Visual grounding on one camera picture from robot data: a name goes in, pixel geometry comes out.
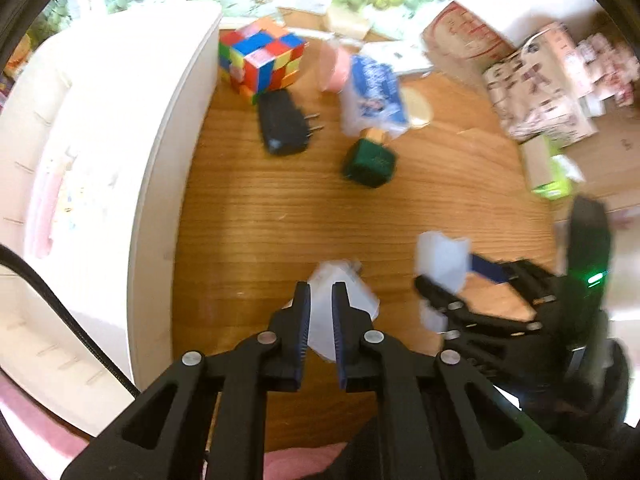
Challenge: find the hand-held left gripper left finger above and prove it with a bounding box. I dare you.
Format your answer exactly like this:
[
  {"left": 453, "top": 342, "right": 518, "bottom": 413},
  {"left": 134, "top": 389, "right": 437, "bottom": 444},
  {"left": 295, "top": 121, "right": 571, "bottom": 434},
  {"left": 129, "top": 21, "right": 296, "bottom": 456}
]
[{"left": 60, "top": 281, "right": 311, "bottom": 480}]

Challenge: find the black cable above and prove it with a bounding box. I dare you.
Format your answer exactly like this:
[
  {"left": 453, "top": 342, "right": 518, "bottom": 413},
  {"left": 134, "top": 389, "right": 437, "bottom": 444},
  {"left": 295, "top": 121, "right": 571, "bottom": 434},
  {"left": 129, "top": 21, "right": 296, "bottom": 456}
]
[{"left": 0, "top": 245, "right": 141, "bottom": 398}]

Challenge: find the pink clear spray bottle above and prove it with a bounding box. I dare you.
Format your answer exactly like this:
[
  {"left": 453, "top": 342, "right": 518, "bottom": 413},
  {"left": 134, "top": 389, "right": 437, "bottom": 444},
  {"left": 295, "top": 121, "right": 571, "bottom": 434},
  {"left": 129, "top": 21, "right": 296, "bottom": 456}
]
[{"left": 320, "top": 42, "right": 353, "bottom": 93}]

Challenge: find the red print cardboard box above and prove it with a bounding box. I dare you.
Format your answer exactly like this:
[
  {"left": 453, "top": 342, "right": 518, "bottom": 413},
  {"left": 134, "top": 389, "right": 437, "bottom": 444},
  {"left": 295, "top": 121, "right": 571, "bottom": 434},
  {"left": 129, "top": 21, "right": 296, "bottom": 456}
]
[{"left": 422, "top": 0, "right": 516, "bottom": 86}]

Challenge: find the blue white tissue packet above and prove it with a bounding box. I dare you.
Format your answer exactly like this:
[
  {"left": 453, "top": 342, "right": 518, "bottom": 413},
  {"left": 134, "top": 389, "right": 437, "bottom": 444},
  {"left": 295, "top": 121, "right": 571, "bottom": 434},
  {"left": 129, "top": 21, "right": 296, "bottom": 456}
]
[{"left": 340, "top": 55, "right": 411, "bottom": 138}]

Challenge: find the pink cloth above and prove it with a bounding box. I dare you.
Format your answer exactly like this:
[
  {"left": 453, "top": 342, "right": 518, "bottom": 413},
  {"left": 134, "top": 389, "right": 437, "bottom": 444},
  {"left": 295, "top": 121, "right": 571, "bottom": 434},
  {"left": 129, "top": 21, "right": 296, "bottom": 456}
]
[
  {"left": 0, "top": 375, "right": 93, "bottom": 463},
  {"left": 264, "top": 442, "right": 347, "bottom": 480}
]

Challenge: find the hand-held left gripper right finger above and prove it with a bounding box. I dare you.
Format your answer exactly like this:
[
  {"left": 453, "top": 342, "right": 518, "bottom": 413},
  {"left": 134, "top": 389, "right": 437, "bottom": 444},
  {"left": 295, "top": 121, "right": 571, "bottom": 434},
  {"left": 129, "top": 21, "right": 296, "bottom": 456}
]
[{"left": 331, "top": 281, "right": 586, "bottom": 480}]

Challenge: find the white plastic wrapper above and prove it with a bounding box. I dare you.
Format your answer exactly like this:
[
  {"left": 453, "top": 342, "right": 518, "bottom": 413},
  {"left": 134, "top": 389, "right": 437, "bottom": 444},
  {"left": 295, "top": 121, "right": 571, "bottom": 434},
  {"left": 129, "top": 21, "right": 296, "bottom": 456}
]
[{"left": 360, "top": 40, "right": 436, "bottom": 76}]

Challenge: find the small beige box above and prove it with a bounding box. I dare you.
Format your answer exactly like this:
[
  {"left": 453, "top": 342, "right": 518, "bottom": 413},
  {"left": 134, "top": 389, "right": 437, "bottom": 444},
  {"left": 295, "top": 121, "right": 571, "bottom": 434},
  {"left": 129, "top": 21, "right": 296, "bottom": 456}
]
[{"left": 325, "top": 2, "right": 372, "bottom": 39}]

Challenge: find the small brown cardboard box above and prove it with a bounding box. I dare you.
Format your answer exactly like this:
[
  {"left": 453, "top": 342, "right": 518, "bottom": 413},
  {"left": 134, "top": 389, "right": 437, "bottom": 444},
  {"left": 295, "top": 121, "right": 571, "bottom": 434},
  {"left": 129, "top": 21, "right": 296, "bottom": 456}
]
[{"left": 520, "top": 135, "right": 557, "bottom": 191}]

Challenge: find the multicoloured puzzle cube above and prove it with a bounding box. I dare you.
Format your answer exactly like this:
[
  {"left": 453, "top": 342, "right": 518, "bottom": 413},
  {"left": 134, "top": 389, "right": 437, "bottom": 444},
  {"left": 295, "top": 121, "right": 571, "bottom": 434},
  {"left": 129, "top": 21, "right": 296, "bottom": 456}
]
[{"left": 218, "top": 17, "right": 308, "bottom": 106}]

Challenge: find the dark green small box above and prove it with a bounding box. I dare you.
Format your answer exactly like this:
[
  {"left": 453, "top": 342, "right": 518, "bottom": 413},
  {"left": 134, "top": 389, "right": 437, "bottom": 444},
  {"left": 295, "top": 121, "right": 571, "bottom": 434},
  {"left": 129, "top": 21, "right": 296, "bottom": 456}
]
[{"left": 342, "top": 127, "right": 398, "bottom": 190}]

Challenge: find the pink patterned paper box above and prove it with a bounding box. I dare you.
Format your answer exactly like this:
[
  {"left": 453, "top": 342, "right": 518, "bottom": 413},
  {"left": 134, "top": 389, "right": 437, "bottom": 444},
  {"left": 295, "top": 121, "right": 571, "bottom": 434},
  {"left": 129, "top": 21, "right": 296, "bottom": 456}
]
[
  {"left": 575, "top": 32, "right": 640, "bottom": 108},
  {"left": 482, "top": 22, "right": 598, "bottom": 148}
]

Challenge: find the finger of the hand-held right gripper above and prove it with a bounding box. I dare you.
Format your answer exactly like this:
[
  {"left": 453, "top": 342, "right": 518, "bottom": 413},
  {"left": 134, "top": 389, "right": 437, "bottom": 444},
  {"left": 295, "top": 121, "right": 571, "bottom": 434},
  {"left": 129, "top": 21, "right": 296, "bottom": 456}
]
[
  {"left": 470, "top": 254, "right": 563, "bottom": 306},
  {"left": 414, "top": 276, "right": 543, "bottom": 361}
]

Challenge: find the white plastic storage box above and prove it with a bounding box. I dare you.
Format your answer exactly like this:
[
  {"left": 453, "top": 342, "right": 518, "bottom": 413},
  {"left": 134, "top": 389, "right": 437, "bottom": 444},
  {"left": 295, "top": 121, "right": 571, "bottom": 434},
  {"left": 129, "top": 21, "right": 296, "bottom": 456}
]
[{"left": 0, "top": 0, "right": 223, "bottom": 436}]

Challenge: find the green tissue pack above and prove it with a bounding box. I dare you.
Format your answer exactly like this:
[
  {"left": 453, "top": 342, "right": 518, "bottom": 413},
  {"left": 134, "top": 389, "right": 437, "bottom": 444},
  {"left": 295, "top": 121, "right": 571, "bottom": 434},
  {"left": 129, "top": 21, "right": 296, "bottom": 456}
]
[{"left": 530, "top": 155, "right": 586, "bottom": 202}]

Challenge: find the black plug adapter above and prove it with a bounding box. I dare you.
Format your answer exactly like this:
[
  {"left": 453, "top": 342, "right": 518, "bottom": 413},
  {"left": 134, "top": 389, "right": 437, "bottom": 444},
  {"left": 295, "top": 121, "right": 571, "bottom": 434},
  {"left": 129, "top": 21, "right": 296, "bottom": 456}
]
[{"left": 257, "top": 90, "right": 326, "bottom": 157}]

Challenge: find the torn white paper piece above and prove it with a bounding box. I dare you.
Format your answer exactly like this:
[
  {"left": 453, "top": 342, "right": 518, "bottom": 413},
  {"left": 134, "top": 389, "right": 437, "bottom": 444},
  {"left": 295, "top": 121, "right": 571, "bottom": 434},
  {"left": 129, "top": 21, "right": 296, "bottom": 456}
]
[{"left": 415, "top": 231, "right": 473, "bottom": 333}]

